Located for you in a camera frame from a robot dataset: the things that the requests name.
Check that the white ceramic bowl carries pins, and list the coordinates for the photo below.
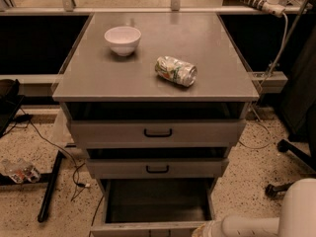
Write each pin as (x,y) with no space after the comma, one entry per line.
(123,41)

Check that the grey bottom drawer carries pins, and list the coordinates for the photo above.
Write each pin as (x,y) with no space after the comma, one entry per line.
(154,207)

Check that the crumpled plastic bottle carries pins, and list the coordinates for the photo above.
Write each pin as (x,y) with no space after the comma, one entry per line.
(21,171)

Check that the white power strip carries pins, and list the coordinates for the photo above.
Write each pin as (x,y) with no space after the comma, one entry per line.
(268,6)

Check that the crushed soda can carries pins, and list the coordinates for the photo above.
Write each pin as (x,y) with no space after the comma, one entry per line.
(176,71)

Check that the grey top drawer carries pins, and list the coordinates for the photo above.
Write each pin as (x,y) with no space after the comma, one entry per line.
(154,125)

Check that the grey drawer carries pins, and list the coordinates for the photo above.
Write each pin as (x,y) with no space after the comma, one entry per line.
(154,207)
(156,163)
(154,125)

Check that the black chair at left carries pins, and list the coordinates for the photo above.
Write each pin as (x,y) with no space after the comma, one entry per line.
(10,101)

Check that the black floor stand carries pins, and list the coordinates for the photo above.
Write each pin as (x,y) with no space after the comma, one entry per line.
(50,180)

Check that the grey drawer cabinet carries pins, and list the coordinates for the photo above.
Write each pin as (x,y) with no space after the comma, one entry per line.
(97,74)

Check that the grey middle drawer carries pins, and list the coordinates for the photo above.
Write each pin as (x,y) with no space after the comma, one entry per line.
(156,163)

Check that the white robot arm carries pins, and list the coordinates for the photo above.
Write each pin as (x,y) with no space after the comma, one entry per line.
(297,218)

